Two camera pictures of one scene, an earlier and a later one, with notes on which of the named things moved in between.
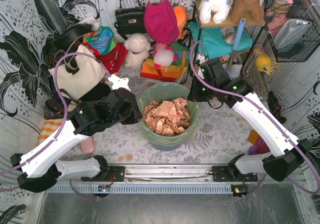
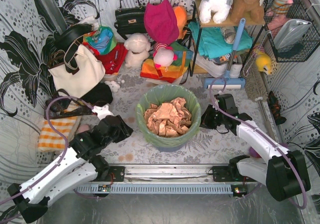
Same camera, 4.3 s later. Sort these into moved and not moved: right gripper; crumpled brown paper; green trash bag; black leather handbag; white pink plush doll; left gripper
Moved: left gripper; right gripper
Not moved: green trash bag; black leather handbag; crumpled brown paper; white pink plush doll
